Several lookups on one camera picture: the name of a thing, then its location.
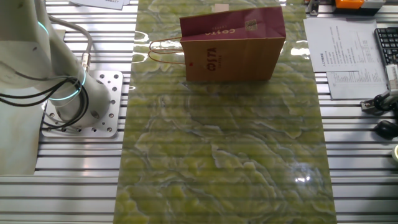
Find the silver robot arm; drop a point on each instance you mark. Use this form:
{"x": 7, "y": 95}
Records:
{"x": 93, "y": 96}

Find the green marble pattern mat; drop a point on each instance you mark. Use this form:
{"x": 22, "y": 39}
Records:
{"x": 217, "y": 155}

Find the Costa brown red paper bag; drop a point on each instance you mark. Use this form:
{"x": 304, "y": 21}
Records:
{"x": 233, "y": 59}

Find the white printed paper sheet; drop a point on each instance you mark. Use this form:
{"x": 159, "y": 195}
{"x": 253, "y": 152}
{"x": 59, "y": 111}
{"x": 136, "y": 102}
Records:
{"x": 342, "y": 43}
{"x": 354, "y": 87}
{"x": 99, "y": 3}
{"x": 126, "y": 2}

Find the grey metal clamp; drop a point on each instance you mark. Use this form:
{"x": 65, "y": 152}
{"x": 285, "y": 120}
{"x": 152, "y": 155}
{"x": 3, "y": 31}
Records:
{"x": 313, "y": 7}

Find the orange and grey device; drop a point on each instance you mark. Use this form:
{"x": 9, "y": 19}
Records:
{"x": 348, "y": 3}

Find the pale round tape roll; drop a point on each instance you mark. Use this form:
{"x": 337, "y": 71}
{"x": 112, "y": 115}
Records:
{"x": 395, "y": 153}

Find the black keyboard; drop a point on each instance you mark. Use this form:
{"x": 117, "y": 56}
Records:
{"x": 388, "y": 43}

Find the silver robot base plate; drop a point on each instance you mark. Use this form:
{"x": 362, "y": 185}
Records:
{"x": 117, "y": 105}

